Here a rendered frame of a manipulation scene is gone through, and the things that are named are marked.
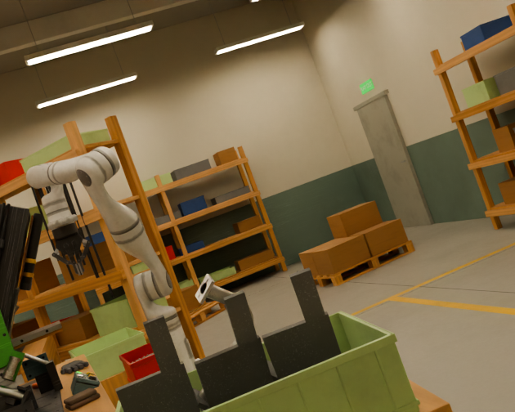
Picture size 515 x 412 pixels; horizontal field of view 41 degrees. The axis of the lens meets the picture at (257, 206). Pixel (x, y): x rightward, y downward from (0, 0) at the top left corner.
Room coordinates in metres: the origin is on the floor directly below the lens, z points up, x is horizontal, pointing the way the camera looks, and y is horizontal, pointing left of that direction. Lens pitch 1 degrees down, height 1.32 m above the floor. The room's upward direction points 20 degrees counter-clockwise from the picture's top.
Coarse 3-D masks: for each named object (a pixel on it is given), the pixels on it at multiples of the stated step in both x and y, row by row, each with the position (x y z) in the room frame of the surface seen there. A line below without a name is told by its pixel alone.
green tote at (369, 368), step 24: (336, 312) 1.80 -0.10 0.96; (336, 336) 1.79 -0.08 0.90; (360, 336) 1.64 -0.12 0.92; (384, 336) 1.40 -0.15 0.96; (336, 360) 1.38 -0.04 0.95; (360, 360) 1.39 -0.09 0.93; (384, 360) 1.39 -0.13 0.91; (192, 384) 1.73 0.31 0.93; (288, 384) 1.36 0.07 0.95; (312, 384) 1.37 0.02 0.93; (336, 384) 1.38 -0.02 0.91; (360, 384) 1.38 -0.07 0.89; (384, 384) 1.39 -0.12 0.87; (408, 384) 1.40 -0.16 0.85; (120, 408) 1.63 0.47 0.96; (216, 408) 1.34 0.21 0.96; (240, 408) 1.35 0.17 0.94; (264, 408) 1.35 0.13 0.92; (288, 408) 1.36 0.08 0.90; (312, 408) 1.37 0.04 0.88; (336, 408) 1.37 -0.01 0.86; (360, 408) 1.38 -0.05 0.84; (384, 408) 1.39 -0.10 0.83; (408, 408) 1.39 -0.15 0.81
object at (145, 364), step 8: (128, 352) 2.70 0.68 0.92; (136, 352) 2.71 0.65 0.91; (144, 352) 2.72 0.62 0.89; (152, 352) 2.73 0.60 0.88; (128, 360) 2.70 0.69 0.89; (136, 360) 2.66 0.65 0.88; (144, 360) 2.42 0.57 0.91; (152, 360) 2.43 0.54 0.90; (128, 368) 2.51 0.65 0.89; (136, 368) 2.41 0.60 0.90; (144, 368) 2.42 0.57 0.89; (152, 368) 2.43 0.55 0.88; (128, 376) 2.64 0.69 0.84; (136, 376) 2.41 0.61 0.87; (144, 376) 2.42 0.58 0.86
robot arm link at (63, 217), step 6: (60, 210) 2.10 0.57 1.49; (66, 210) 2.12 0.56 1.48; (48, 216) 2.11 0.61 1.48; (54, 216) 2.10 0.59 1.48; (60, 216) 2.10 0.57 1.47; (66, 216) 2.11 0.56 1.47; (72, 216) 2.07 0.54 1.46; (48, 222) 2.12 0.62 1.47; (54, 222) 2.06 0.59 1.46; (60, 222) 2.06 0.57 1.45; (66, 222) 2.07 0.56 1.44; (72, 222) 2.12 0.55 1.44; (48, 228) 2.06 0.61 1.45; (54, 228) 2.10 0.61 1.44
